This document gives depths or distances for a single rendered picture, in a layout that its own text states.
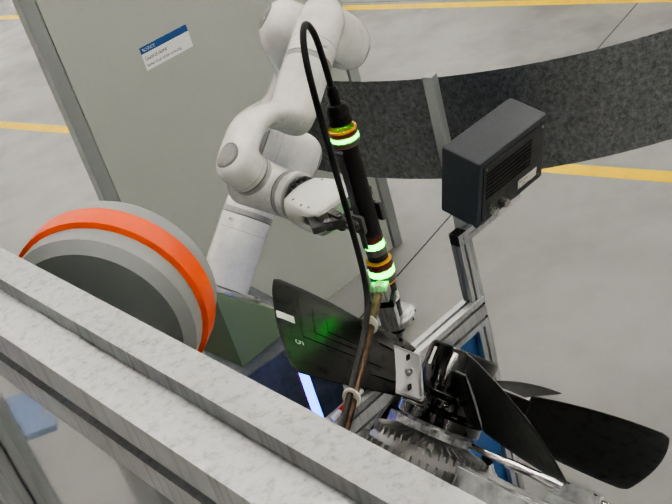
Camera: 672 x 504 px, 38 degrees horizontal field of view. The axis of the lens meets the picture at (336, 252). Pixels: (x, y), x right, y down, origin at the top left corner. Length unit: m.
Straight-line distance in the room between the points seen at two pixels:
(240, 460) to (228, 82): 3.27
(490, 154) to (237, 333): 0.70
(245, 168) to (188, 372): 1.27
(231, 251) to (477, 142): 0.62
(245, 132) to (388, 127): 1.95
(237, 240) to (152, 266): 1.56
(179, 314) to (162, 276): 0.03
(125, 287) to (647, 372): 2.84
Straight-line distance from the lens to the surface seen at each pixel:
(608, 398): 3.37
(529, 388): 1.90
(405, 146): 3.60
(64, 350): 0.43
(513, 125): 2.33
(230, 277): 2.28
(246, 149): 1.65
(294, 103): 1.75
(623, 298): 3.78
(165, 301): 0.73
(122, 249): 0.73
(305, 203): 1.59
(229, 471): 0.33
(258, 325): 2.30
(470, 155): 2.24
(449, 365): 1.62
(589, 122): 3.49
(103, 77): 3.30
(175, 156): 3.49
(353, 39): 1.99
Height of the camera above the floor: 2.27
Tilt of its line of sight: 31 degrees down
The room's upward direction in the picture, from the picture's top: 17 degrees counter-clockwise
